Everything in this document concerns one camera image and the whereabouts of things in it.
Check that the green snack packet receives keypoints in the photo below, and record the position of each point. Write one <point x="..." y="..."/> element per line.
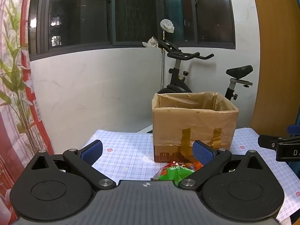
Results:
<point x="173" y="174"/>

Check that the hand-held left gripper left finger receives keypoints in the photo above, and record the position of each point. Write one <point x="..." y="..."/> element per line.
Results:
<point x="93" y="151"/>

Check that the dark framed window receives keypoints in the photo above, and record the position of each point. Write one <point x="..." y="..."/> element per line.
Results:
<point x="82" y="16"/>

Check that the metal pole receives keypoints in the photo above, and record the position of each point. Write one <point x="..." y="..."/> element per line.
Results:
<point x="162" y="70"/>

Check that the orange snack packet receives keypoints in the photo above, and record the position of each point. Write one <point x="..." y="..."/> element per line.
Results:
<point x="196" y="165"/>

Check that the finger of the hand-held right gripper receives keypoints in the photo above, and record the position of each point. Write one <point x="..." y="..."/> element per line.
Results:
<point x="294" y="130"/>
<point x="267" y="141"/>

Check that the plastic-lined cardboard box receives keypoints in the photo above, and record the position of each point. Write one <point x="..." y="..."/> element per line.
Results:
<point x="168" y="126"/>

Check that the white plastic bag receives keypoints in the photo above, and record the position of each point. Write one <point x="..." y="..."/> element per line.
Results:
<point x="167" y="25"/>

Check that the crumpled white tissue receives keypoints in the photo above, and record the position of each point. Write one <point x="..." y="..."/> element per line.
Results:
<point x="151" y="42"/>

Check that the blue plaid tablecloth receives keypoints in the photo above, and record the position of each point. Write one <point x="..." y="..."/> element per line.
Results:
<point x="126" y="150"/>

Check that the black exercise bike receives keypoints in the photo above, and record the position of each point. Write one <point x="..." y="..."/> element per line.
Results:
<point x="178" y="84"/>

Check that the bamboo print curtain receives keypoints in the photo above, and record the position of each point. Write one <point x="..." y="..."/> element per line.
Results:
<point x="14" y="75"/>

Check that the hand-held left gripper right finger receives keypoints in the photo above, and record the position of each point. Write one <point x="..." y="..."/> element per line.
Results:
<point x="202" y="153"/>

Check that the wooden panel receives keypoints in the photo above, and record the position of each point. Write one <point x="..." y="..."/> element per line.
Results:
<point x="276" y="63"/>

